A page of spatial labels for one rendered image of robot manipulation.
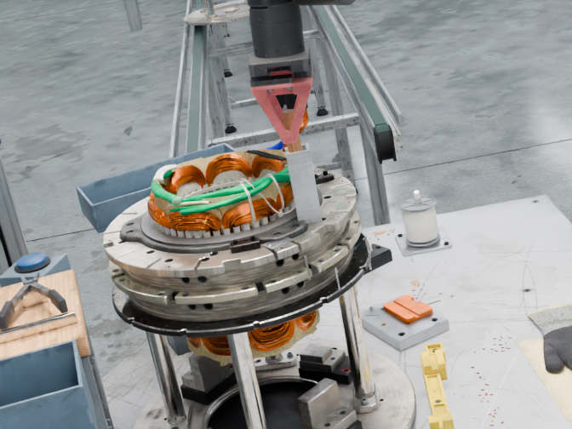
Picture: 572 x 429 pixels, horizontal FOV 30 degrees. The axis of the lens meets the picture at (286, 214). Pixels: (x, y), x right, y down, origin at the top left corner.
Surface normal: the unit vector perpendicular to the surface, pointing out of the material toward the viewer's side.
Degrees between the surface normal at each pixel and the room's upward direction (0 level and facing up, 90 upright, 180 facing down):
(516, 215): 0
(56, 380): 90
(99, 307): 0
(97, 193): 90
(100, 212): 90
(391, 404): 0
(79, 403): 90
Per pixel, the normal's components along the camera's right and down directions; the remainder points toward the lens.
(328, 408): 0.73, 0.13
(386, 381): -0.18, -0.91
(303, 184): 0.06, 0.36
